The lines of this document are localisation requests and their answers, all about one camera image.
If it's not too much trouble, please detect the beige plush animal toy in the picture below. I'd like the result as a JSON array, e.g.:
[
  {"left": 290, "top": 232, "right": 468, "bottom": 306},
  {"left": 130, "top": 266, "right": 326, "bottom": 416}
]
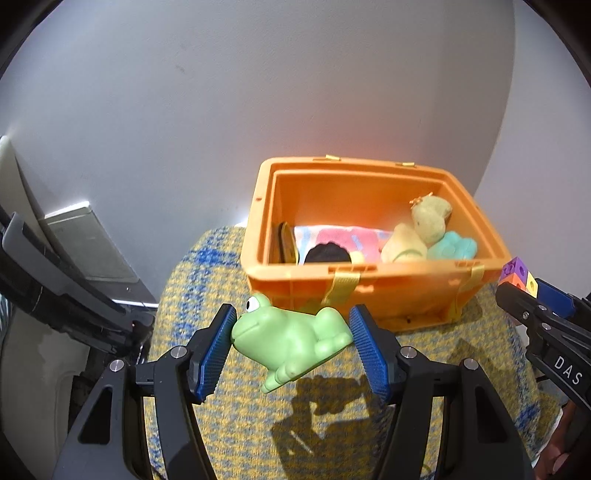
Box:
[{"left": 411, "top": 193, "right": 453, "bottom": 246}]

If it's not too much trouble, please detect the green frog toy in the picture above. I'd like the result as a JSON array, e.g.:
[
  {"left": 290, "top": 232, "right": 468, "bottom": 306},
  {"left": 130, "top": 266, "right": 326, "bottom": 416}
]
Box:
[{"left": 230, "top": 293, "right": 353, "bottom": 394}]

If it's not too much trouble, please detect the orange plastic storage basket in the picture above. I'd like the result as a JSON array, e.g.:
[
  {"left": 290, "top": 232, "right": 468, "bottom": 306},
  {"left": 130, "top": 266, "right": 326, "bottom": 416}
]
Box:
[{"left": 240, "top": 157, "right": 511, "bottom": 331}]

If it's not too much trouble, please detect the colourful cube block toy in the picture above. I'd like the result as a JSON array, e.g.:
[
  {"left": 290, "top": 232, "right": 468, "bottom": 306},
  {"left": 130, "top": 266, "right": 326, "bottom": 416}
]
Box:
[{"left": 497, "top": 256, "right": 539, "bottom": 298}]

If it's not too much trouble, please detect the teal flower plush cushion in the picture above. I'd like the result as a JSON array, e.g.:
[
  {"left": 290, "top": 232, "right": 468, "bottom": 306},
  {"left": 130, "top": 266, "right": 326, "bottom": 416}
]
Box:
[{"left": 427, "top": 231, "right": 478, "bottom": 260}]

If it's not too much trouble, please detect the yellow popsicle toy with flower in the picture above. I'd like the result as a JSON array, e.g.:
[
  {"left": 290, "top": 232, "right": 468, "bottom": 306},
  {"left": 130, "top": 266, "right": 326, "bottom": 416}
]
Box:
[{"left": 349, "top": 250, "right": 366, "bottom": 264}]

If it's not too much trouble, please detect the black tripod stand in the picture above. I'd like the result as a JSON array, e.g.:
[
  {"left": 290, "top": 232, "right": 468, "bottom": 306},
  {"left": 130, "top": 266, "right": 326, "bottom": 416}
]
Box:
[{"left": 1, "top": 211, "right": 155, "bottom": 363}]

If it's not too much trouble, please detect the yellow plush dog green scarf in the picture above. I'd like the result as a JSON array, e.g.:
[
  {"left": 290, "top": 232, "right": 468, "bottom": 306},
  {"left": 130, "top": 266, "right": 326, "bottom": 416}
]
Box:
[{"left": 381, "top": 223, "right": 428, "bottom": 263}]

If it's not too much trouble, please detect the yellow blue checkered blanket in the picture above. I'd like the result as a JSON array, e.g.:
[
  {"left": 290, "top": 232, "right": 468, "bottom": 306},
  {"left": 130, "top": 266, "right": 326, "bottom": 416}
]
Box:
[{"left": 149, "top": 227, "right": 561, "bottom": 479}]

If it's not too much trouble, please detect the black knit blue ball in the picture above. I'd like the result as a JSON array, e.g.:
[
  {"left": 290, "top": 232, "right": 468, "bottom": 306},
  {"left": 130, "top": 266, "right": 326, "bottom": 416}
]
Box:
[{"left": 304, "top": 242, "right": 352, "bottom": 264}]

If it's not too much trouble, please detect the pink patterned book in basket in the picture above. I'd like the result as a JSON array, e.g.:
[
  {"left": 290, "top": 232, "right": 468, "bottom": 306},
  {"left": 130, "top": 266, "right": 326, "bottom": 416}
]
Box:
[{"left": 294, "top": 225, "right": 392, "bottom": 264}]

